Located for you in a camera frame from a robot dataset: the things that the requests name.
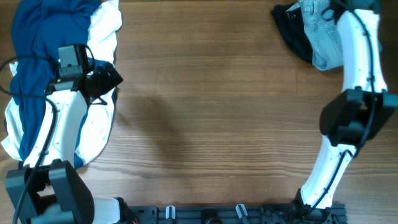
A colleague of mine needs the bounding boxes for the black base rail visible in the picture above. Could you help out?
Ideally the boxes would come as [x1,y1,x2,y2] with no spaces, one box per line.
[130,204,348,224]

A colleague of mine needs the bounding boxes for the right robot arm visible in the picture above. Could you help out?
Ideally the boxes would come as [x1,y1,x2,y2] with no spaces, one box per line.
[288,1,397,222]

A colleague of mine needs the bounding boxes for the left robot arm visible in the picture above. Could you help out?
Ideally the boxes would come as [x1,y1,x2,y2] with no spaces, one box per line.
[5,44,134,223]

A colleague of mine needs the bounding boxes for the light blue denim shorts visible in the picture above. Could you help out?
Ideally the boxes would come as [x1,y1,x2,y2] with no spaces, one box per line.
[298,0,383,72]

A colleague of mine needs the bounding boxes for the white shirt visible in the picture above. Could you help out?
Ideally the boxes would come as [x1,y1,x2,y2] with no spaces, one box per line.
[1,0,122,168]

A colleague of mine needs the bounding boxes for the black folded garment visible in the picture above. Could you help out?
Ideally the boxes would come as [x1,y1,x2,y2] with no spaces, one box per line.
[271,2,313,63]

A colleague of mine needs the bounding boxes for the dark blue shirt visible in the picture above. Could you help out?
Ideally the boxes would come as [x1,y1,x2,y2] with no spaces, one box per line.
[9,0,105,161]

